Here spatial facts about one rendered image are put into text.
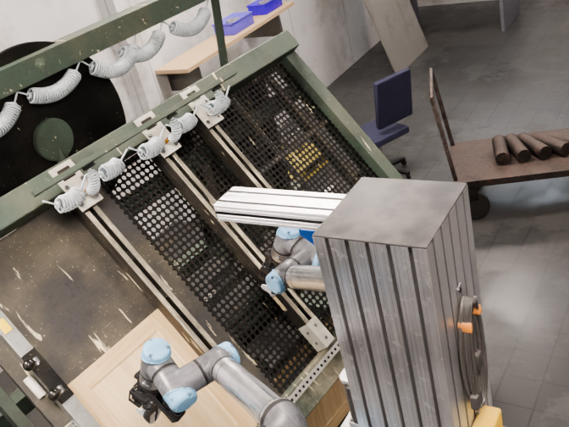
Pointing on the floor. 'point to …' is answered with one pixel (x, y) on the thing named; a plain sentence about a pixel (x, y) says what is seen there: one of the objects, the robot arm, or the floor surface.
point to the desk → (510, 8)
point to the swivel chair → (391, 111)
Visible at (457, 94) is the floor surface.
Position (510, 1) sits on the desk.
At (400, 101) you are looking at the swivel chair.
